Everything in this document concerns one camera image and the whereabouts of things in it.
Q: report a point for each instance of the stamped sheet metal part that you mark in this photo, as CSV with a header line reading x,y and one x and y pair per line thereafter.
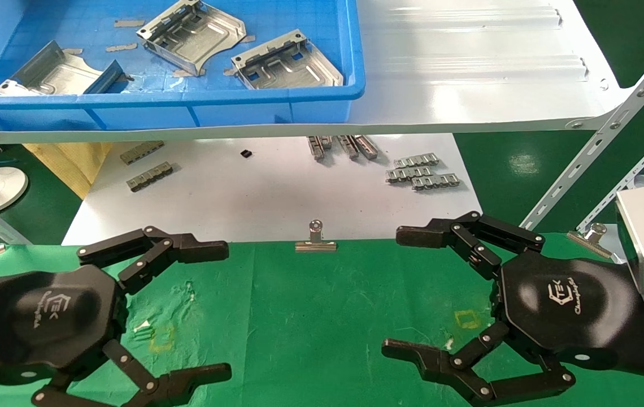
x,y
56,76
291,70
198,34

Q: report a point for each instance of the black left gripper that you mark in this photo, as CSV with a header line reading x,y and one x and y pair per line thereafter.
x,y
45,316

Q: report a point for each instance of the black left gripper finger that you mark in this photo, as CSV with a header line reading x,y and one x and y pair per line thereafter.
x,y
198,250

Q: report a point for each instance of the white metal shelf plate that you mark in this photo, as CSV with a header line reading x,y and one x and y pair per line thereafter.
x,y
469,85

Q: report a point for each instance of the small white scrap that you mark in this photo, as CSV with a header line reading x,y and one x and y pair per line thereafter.
x,y
141,326

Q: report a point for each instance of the white slotted angle rail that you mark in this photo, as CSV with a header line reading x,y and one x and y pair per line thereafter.
x,y
610,129
638,172

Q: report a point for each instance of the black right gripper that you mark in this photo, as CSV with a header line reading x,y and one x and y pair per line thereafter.
x,y
559,305

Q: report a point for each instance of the short metal hinge strip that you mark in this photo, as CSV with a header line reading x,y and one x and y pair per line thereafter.
x,y
348,147
316,148
366,147
326,142

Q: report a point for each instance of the grey slotted angle rail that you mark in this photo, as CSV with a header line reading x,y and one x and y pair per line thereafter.
x,y
14,234

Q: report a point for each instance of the grey connector strip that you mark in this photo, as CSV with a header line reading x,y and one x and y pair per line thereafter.
x,y
149,176
141,152

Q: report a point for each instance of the yellow woven bag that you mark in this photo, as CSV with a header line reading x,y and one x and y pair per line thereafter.
x,y
68,164

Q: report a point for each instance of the blue plastic bin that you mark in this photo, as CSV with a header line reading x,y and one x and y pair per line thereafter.
x,y
277,110

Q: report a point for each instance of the green cloth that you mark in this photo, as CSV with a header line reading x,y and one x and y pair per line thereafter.
x,y
299,316

